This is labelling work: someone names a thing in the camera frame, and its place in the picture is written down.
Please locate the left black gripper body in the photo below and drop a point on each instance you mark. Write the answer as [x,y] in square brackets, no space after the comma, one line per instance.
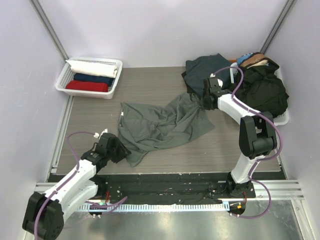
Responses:
[112,154]

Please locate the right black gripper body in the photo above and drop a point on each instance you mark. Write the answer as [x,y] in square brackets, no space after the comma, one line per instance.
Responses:
[203,100]

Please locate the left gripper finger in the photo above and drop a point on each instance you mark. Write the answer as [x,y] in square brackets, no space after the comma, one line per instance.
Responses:
[121,153]
[114,143]

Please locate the grey t shirt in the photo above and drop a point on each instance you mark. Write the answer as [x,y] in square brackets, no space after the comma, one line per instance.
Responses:
[145,128]

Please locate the white plastic basket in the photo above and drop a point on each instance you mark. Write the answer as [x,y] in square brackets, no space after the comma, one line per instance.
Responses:
[67,75]
[280,120]

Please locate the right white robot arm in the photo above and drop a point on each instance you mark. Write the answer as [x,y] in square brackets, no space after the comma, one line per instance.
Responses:
[257,136]

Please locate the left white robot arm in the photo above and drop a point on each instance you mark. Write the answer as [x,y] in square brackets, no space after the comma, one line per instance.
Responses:
[46,213]

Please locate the dark teal t shirt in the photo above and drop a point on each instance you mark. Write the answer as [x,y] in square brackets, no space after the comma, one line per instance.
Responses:
[200,69]

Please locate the blue and tan clothes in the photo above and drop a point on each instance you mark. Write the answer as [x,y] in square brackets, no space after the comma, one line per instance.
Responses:
[250,59]

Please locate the black clothes pile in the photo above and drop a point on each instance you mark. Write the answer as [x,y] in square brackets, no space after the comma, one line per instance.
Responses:
[261,89]

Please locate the red rolled t shirt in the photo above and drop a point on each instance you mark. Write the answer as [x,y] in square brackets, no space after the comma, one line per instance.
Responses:
[87,86]

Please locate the navy rolled t shirt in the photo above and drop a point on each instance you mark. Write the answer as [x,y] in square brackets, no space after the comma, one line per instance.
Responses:
[92,78]

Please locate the white rolled t shirt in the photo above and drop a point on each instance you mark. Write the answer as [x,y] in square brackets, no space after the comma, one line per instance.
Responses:
[93,68]

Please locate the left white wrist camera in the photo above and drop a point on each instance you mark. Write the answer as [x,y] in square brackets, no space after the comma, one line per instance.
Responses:
[98,135]

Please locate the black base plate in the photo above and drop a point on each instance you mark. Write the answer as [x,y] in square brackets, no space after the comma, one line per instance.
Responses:
[164,188]

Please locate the slotted white cable duct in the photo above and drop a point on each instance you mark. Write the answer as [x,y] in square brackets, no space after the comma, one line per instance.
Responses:
[141,208]

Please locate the right aluminium frame post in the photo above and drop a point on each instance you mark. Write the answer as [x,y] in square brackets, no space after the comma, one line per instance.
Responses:
[284,13]

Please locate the aluminium frame post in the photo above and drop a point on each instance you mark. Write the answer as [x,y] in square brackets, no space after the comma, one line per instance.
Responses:
[284,13]
[49,28]

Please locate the left aluminium frame post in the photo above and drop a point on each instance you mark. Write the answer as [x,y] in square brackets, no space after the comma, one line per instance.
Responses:
[49,28]

